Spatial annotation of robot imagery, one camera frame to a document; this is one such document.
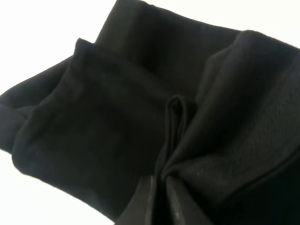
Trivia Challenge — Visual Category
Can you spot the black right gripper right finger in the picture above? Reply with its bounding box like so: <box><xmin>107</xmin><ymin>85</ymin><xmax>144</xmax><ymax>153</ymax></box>
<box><xmin>164</xmin><ymin>176</ymin><xmax>222</xmax><ymax>225</ymax></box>

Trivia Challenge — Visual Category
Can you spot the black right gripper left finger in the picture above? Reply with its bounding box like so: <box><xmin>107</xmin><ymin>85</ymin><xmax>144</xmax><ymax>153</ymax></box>
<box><xmin>116</xmin><ymin>176</ymin><xmax>162</xmax><ymax>225</ymax></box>

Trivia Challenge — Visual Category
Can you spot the black printed t-shirt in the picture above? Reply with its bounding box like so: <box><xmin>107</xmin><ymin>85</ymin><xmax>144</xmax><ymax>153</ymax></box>
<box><xmin>0</xmin><ymin>0</ymin><xmax>300</xmax><ymax>225</ymax></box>

